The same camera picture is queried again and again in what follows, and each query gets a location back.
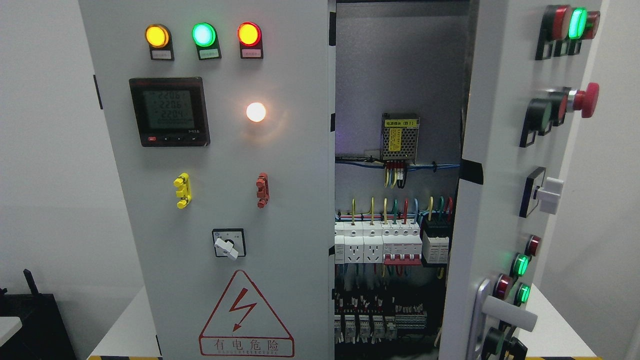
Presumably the white rotary knob right door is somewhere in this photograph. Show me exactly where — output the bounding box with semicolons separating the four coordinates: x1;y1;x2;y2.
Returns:
519;166;565;218

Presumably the red emergency stop button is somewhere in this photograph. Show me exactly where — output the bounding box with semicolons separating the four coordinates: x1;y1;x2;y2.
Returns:
564;82;600;119

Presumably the black digital power meter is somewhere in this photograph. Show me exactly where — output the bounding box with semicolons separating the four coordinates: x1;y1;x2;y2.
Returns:
129;77;210;147

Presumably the silver door handle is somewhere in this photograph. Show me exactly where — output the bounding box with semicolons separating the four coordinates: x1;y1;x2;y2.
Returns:
466;278;538;360

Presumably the white rotary selector switch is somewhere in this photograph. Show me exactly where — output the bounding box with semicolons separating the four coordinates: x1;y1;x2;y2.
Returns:
211;228;246;261

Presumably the red handle circuit breaker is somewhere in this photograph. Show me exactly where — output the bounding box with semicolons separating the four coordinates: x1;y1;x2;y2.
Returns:
382;220;423;265

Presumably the grey cabinet door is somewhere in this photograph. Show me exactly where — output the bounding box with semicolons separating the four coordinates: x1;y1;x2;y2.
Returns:
78;0;334;360
438;0;602;360

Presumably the metal mesh power supply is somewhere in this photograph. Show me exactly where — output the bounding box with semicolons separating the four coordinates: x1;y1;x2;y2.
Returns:
380;112;420;162

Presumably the red indicator light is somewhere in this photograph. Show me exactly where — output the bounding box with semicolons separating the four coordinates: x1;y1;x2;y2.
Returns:
237;22;264;59

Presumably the white glowing indicator light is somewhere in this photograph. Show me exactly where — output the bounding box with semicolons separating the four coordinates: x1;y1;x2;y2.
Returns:
246;102;267;123

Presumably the black box at left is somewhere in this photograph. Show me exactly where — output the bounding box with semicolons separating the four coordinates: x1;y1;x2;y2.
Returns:
0;269;76;360

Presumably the black white surge protector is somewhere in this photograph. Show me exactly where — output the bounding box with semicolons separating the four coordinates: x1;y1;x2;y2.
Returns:
421;217;451;264

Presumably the red electric hazard warning sticker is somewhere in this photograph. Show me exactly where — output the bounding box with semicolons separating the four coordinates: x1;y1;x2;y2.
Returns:
199;269;295;358

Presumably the green indicator light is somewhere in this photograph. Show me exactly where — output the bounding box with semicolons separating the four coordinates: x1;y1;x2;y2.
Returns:
191;22;222;60

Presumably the yellow indicator light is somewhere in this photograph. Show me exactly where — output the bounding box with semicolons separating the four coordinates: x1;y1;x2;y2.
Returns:
145;23;175;61

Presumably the white socket module row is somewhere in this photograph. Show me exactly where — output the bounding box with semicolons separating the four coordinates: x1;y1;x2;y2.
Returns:
334;221;384;264

